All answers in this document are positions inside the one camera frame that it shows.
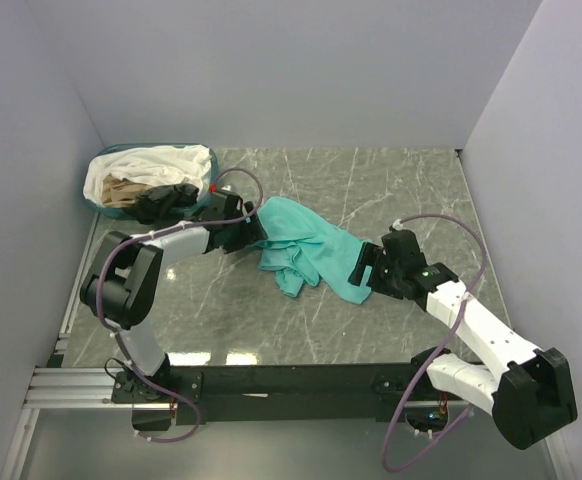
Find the teal t shirt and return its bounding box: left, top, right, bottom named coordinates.
left=255, top=196, right=371, bottom=305

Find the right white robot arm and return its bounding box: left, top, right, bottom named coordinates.
left=349, top=230, right=578, bottom=450

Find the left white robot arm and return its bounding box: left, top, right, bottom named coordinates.
left=79, top=189, right=267, bottom=402

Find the black t shirt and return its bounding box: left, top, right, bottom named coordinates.
left=122, top=183, right=199, bottom=225

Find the white t shirt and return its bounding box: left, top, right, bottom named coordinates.
left=81, top=143, right=211, bottom=206

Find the teal laundry basket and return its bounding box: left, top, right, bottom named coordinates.
left=81, top=143, right=221, bottom=220

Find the tan t shirt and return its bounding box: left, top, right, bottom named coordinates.
left=101, top=175, right=151, bottom=208

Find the black base beam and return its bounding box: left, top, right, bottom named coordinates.
left=110, top=364, right=467, bottom=431

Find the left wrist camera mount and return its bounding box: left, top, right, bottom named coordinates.
left=208, top=184, right=233, bottom=196

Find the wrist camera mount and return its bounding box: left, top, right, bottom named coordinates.
left=389, top=219, right=405, bottom=232
left=208, top=184, right=233, bottom=196

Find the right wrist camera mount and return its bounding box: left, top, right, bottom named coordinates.
left=389, top=219, right=405, bottom=232

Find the aluminium frame rail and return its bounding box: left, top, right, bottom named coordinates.
left=0, top=214, right=112, bottom=479

